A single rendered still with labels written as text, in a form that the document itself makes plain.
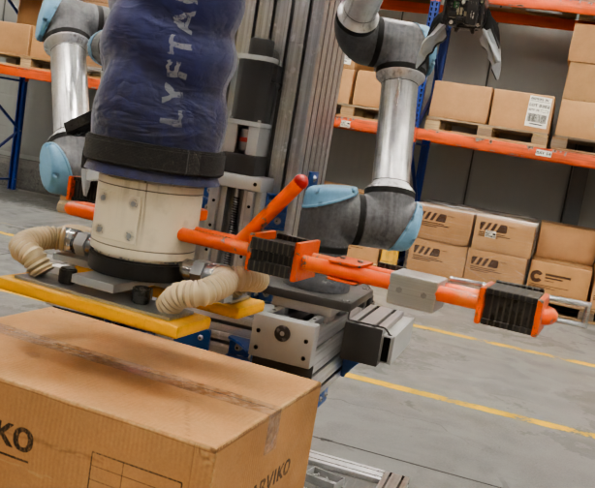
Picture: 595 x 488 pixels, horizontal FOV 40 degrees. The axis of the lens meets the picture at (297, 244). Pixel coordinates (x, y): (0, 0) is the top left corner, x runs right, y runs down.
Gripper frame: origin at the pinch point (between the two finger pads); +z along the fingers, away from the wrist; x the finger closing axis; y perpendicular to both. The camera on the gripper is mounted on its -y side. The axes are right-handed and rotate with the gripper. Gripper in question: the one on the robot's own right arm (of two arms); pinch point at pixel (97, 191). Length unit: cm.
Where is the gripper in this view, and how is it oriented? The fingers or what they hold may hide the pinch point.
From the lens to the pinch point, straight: 174.4
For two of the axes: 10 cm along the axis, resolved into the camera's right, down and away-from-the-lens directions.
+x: 3.9, -0.6, 9.2
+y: 9.1, 2.0, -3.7
